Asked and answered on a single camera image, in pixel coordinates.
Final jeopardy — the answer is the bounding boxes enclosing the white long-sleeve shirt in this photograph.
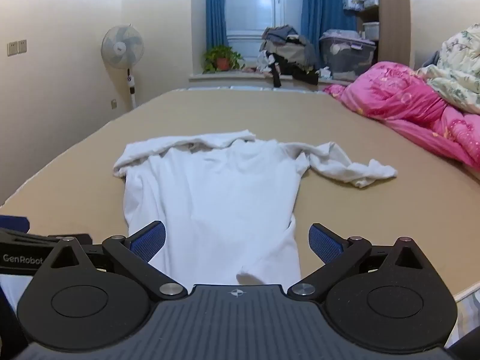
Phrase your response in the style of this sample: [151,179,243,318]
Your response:
[113,130,397,289]

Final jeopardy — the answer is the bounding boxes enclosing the tan bed mattress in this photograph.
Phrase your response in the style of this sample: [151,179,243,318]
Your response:
[1,89,479,293]

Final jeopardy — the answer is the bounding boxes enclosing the pink quilt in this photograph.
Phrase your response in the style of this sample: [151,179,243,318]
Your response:
[324,62,479,172]

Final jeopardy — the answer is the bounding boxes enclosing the white standing fan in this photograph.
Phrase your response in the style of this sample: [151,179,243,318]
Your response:
[101,24,144,109]

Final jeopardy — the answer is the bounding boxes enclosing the floral cream quilt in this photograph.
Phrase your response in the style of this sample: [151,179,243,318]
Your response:
[416,24,480,115]

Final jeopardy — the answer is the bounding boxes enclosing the clear plastic storage bin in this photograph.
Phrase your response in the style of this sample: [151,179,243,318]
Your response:
[319,29,377,81]

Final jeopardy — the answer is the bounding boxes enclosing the potted green plant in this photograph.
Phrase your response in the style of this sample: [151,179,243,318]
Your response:
[203,46,245,73]

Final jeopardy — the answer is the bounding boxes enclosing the wooden shelf unit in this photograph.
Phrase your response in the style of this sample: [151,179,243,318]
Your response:
[345,0,413,67]

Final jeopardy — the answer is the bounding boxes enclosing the right blue curtain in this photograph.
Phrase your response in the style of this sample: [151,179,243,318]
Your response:
[300,0,356,69]

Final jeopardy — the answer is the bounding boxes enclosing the blue curtain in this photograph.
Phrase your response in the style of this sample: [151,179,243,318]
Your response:
[300,0,356,69]
[206,0,228,50]

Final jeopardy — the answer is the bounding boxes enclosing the left blue curtain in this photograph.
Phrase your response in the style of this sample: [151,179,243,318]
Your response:
[206,0,228,50]

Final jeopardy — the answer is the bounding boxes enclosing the wall light switches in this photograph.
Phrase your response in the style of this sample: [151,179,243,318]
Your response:
[7,40,28,57]

